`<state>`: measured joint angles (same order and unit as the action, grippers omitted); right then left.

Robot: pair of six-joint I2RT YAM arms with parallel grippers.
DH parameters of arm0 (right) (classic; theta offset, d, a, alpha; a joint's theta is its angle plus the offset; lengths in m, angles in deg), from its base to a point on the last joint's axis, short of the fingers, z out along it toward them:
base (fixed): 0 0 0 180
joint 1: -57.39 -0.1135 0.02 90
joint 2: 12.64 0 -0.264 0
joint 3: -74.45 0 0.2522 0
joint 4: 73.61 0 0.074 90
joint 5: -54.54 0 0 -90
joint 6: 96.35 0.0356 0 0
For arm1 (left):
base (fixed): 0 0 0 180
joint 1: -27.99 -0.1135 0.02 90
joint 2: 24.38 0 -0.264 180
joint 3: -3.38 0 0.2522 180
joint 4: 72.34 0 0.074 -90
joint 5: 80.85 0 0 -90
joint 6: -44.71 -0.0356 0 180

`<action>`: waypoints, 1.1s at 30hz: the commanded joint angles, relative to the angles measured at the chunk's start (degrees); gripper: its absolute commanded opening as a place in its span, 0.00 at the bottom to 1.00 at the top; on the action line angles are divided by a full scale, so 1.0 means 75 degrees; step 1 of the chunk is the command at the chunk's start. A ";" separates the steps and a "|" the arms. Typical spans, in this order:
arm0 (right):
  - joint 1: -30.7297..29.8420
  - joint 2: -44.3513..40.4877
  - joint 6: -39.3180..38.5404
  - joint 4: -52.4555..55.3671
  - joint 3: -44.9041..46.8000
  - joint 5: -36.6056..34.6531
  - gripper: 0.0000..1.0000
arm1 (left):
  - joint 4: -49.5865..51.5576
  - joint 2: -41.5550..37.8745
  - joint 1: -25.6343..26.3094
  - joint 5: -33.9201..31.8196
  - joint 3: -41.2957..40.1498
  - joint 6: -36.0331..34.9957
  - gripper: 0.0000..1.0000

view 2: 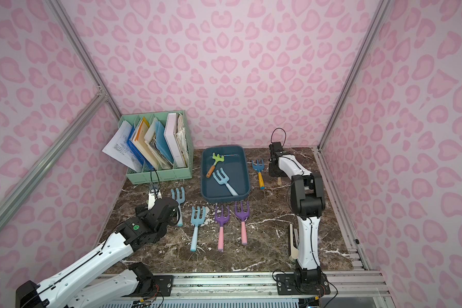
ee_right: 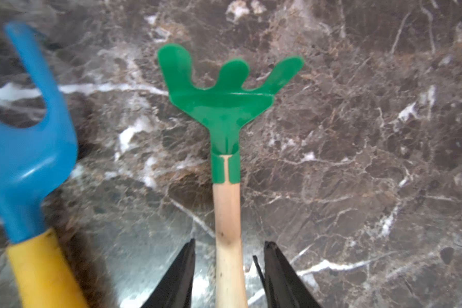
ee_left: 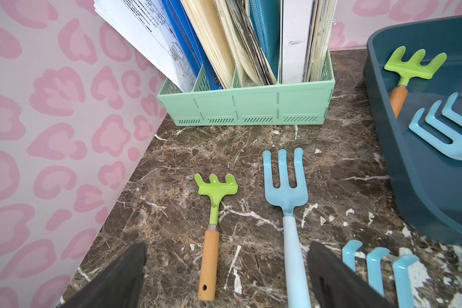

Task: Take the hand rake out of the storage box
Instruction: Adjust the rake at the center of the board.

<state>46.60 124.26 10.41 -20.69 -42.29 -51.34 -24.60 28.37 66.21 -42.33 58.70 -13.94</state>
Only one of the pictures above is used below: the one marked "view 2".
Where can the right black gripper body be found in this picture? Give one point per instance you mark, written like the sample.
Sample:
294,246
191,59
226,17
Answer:
274,167

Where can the white printed paper sheet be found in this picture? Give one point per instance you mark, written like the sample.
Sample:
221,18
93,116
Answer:
118,149

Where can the light blue folder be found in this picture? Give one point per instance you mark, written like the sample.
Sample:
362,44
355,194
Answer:
161,143

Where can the blue rake yellow handle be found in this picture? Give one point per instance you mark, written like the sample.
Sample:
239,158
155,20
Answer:
259,165

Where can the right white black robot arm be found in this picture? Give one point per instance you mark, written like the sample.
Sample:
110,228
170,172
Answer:
307,203

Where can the white book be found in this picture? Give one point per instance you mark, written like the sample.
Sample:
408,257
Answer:
170,135

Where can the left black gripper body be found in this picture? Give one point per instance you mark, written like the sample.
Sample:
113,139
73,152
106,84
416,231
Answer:
169,204

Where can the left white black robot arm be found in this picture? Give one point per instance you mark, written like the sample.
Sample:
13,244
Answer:
73,287

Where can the aluminium front rail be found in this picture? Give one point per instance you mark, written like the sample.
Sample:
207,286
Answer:
254,285

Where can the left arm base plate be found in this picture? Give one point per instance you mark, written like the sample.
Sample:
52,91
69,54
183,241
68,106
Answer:
160,285

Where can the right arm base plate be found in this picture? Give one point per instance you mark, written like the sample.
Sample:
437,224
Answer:
287,285

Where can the green file organizer crate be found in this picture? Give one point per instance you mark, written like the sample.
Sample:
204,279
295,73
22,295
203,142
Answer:
149,176

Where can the purple rake pink handle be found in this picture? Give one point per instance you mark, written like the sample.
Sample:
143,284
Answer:
242,212
221,216

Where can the orange beige folder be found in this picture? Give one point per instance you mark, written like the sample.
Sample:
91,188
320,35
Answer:
138,140

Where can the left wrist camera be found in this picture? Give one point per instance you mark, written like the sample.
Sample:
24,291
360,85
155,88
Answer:
153,195

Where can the teal rake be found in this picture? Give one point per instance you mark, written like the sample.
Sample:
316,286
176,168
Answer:
179,195

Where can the teal plastic storage box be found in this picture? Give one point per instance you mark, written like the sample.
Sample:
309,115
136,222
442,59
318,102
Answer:
234,165

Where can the light blue rake white handle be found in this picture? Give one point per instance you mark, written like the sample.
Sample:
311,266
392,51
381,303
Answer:
222,179

